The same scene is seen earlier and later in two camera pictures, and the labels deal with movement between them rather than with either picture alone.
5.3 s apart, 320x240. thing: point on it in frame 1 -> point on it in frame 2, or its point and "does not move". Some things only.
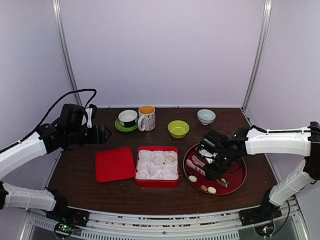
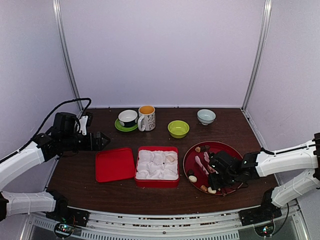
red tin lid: [114, 165] does not move
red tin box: [157, 166] does not move
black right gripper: [213, 174] -> [213, 183]
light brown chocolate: [170, 158] does not move
